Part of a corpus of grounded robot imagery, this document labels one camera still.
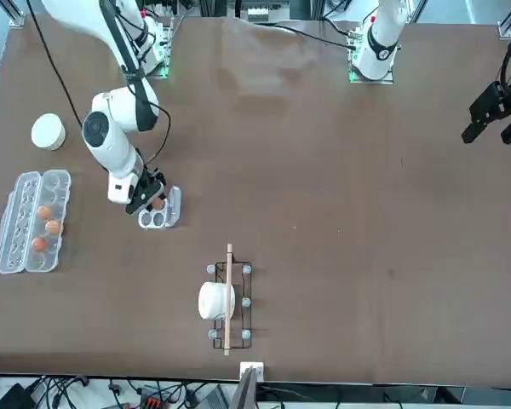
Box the white bowl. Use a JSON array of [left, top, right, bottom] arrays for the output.
[[30, 113, 66, 151]]

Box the white cup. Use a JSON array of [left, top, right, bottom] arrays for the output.
[[198, 280, 237, 321]]

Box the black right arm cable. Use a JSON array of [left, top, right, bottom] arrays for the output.
[[100, 0, 172, 171]]

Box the black wire cup rack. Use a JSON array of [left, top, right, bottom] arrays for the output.
[[207, 260, 253, 351]]

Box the wooden rack rod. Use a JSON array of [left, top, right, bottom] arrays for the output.
[[223, 243, 234, 357]]

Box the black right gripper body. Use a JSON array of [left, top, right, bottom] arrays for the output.
[[131, 166, 168, 202]]

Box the clear four-slot egg tray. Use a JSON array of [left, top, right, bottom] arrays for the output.
[[137, 184, 182, 231]]

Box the thin black camera cable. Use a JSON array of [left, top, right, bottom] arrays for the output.
[[25, 0, 86, 127]]

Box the black left base cable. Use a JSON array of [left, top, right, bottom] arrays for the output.
[[249, 20, 359, 52]]

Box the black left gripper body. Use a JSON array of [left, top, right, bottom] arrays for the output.
[[468, 32, 511, 124]]

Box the aluminium camera post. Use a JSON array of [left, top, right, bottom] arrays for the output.
[[233, 360, 265, 409]]

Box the transparent twelve-slot egg tray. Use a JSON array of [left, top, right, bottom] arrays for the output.
[[0, 169, 72, 275]]

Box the aluminium frame post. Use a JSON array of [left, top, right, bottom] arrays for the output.
[[9, 0, 26, 28], [497, 0, 511, 39]]

